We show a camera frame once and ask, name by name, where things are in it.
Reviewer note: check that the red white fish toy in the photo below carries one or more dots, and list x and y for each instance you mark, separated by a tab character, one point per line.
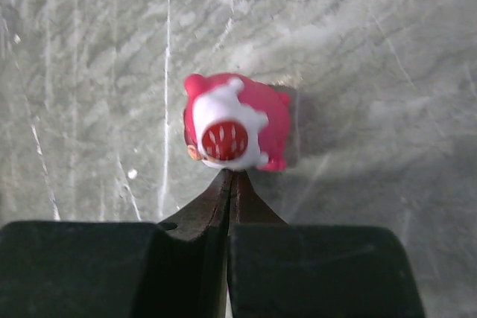
236	123

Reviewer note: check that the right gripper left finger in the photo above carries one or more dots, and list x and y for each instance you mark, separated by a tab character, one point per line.
175	268

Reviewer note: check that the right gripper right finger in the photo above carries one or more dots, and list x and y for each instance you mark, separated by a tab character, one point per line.
276	269

